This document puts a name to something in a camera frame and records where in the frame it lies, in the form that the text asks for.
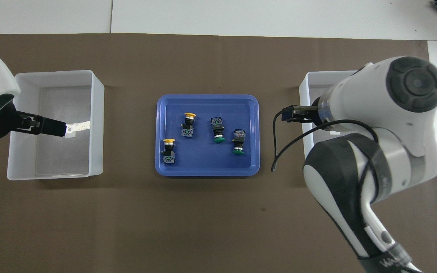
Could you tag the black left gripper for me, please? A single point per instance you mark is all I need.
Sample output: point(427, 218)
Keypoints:
point(2, 123)

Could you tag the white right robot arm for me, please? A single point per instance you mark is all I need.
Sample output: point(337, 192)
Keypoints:
point(393, 98)

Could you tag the blue plastic tray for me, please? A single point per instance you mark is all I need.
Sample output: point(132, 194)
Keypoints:
point(203, 159)

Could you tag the small white paper tag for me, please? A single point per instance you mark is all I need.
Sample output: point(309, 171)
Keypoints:
point(335, 133)
point(70, 133)

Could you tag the green push button switch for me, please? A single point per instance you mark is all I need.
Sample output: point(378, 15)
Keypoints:
point(217, 131)
point(238, 141)

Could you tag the white translucent plastic box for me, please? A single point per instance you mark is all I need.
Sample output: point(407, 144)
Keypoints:
point(63, 159)
point(306, 91)

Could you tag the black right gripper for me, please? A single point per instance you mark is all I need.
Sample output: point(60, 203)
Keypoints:
point(321, 112)

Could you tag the yellow push button switch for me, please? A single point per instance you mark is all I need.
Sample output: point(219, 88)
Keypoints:
point(187, 127)
point(168, 153)

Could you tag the brown paper table mat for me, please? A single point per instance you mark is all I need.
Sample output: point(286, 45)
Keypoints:
point(218, 212)

